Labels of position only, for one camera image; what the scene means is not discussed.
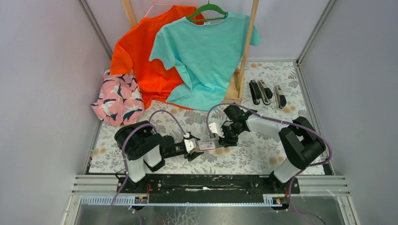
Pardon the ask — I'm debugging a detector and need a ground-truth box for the orange t-shirt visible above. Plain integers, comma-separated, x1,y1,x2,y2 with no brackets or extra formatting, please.
110,5,196,108

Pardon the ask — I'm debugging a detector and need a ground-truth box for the red staple box sleeve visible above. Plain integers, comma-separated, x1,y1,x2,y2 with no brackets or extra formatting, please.
199,141,218,151

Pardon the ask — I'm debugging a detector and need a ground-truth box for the wooden rack right post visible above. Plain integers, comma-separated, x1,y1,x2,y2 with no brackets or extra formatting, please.
235,0,259,91

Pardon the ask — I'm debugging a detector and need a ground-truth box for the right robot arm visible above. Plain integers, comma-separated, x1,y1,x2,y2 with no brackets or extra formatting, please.
217,105,326,193

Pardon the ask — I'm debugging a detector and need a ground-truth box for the pink bird-pattern cloth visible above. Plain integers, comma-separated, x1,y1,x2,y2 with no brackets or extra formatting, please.
91,69,145,126

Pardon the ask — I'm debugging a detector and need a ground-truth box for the teal t-shirt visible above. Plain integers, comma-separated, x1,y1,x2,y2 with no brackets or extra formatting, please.
149,12,250,111

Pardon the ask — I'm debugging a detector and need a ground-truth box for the wooden rack left post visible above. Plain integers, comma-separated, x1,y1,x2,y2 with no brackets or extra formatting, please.
121,0,138,29

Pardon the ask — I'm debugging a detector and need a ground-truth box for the wooden rack post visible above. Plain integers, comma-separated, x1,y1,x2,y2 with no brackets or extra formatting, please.
121,0,138,29
235,0,259,91

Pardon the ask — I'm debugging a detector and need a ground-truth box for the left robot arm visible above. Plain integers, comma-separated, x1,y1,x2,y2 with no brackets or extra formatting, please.
114,120,204,193

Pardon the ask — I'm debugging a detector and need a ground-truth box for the wooden rack base tray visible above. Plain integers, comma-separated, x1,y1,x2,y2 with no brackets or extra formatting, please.
222,68,245,105

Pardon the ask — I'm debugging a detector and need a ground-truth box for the green clothes hanger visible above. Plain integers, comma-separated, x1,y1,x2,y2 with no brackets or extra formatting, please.
186,1,229,23

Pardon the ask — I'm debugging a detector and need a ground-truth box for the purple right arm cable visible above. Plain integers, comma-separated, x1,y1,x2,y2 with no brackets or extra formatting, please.
206,103,333,224

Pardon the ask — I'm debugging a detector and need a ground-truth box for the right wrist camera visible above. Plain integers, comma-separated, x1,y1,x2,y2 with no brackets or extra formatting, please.
208,123,224,138

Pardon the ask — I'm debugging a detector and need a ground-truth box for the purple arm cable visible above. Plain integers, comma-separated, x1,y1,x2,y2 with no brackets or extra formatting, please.
107,109,190,225
206,103,333,224

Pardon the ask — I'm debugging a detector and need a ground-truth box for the beige and black stapler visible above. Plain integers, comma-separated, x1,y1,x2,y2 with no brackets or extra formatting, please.
257,80,273,105

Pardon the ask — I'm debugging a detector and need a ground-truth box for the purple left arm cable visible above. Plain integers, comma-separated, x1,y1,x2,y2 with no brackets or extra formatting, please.
107,109,190,225

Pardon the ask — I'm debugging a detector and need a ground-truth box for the pink clothes hanger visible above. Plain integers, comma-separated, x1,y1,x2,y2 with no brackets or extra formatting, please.
144,0,173,17

